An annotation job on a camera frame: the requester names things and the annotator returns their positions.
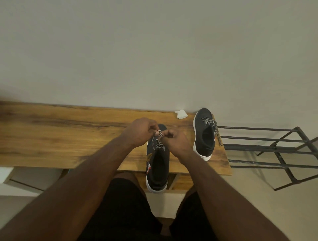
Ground person's left forearm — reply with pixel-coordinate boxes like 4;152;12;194
0;135;141;241

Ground white cabinet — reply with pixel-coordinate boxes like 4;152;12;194
0;167;63;198

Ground person's left hand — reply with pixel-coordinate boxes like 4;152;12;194
120;117;161;149

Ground plain black sneaker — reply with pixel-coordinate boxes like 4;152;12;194
193;107;216;161

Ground black shorts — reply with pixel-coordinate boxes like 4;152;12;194
77;177;219;241

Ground black white speckled shoelace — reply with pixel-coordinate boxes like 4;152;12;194
149;128;166;152
201;118;224;146

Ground person's right hand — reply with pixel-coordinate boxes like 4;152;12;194
164;128;193;160

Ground black metal rack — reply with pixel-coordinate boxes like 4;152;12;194
216;126;318;191

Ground white crumpled paper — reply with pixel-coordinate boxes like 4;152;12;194
174;109;189;121

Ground person's right forearm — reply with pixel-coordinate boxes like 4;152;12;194
177;152;291;241

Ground black sneaker with side patch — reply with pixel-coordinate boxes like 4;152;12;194
146;124;171;194

